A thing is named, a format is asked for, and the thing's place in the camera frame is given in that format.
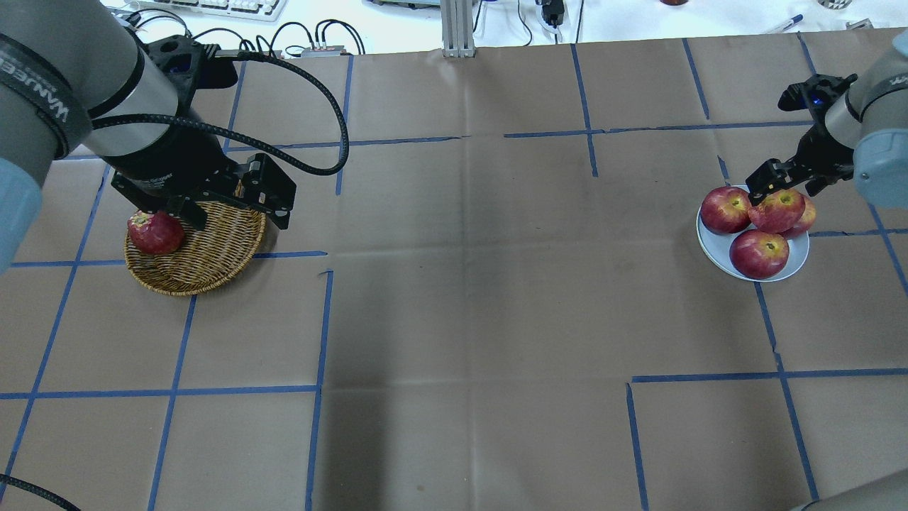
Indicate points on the red apple on plate back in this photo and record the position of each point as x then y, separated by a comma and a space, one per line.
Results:
726, 211

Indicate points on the aluminium frame post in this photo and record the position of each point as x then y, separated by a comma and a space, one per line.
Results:
457, 29

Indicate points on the brown wicker basket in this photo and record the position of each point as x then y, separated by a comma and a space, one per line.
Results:
206, 259

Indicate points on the dark red apple in basket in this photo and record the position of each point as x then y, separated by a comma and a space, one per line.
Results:
156, 234

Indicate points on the yellow-red apple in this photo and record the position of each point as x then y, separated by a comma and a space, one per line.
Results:
778, 212

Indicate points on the red apple on plate front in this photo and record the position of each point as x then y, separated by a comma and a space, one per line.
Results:
759, 255

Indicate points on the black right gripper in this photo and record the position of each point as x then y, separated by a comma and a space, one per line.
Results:
816, 154

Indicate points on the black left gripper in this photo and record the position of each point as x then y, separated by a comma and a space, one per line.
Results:
172, 162

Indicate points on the red apple on plate side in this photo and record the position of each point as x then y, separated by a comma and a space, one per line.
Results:
804, 222

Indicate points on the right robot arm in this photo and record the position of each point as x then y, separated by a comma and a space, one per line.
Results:
405, 128

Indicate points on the white keyboard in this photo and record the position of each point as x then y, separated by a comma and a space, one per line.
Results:
245, 10

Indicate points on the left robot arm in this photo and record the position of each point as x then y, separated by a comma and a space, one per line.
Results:
72, 75

